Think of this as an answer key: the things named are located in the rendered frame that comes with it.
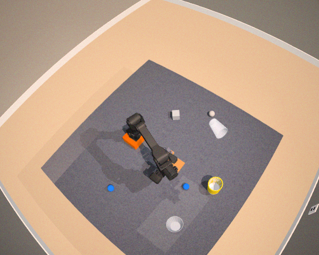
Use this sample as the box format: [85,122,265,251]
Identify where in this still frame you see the yellow cup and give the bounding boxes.
[207,177,223,194]

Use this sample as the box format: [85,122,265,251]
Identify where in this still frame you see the blue ball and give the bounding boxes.
[107,185,114,192]
[183,183,189,190]

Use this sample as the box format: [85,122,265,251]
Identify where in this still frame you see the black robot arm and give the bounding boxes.
[126,113,178,181]

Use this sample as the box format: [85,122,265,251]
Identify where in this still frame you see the clear plastic cup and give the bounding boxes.
[166,216,183,232]
[209,118,228,138]

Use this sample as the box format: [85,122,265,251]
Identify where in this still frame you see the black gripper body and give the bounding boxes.
[149,153,178,184]

